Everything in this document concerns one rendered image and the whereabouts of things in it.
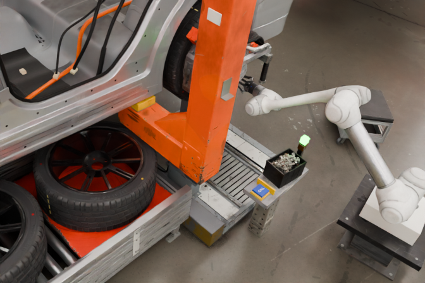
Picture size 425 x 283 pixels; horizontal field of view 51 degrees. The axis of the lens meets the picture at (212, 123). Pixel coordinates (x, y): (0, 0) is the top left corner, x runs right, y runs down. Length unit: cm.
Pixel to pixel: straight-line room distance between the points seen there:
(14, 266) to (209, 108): 108
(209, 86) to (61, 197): 93
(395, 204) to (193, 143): 108
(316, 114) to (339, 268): 153
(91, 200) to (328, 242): 153
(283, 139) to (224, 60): 181
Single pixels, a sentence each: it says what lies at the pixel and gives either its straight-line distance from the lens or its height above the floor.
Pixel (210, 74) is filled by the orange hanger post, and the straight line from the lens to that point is 196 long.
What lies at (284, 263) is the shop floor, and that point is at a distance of 284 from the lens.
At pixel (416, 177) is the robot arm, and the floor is 68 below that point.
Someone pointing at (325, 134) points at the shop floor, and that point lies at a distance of 381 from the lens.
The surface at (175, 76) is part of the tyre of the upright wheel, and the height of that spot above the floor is 83.
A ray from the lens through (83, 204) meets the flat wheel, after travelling 232.
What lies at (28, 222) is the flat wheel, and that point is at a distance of 228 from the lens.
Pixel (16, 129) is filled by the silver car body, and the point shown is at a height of 91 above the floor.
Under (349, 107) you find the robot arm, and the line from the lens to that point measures 240.
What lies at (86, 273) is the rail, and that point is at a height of 32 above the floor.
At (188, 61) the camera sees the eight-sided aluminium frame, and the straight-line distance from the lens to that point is 253.
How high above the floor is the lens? 228
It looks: 39 degrees down
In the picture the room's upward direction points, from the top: 11 degrees clockwise
